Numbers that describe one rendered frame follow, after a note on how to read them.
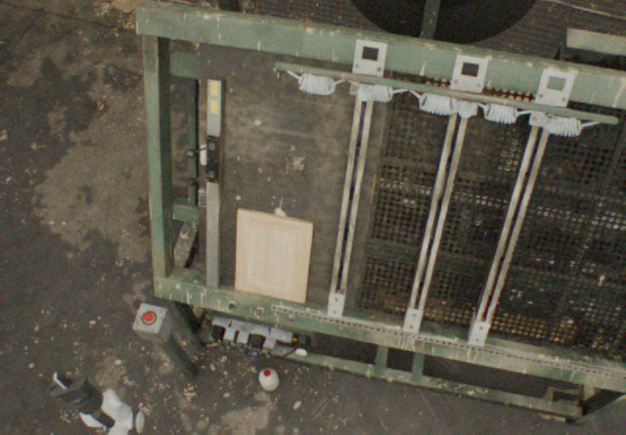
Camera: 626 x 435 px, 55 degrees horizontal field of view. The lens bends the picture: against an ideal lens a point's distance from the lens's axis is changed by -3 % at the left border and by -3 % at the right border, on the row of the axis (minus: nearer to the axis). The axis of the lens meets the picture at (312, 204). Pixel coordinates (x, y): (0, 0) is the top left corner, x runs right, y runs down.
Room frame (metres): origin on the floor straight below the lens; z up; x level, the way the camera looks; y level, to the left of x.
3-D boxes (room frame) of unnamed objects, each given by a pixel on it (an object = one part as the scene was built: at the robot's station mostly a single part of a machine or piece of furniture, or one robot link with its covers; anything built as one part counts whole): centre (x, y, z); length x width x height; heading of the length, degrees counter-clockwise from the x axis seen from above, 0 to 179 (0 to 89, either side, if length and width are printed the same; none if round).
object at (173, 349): (0.90, 0.72, 0.38); 0.06 x 0.06 x 0.75; 75
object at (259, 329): (0.85, 0.28, 0.69); 0.50 x 0.14 x 0.24; 75
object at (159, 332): (0.90, 0.72, 0.84); 0.12 x 0.12 x 0.18; 75
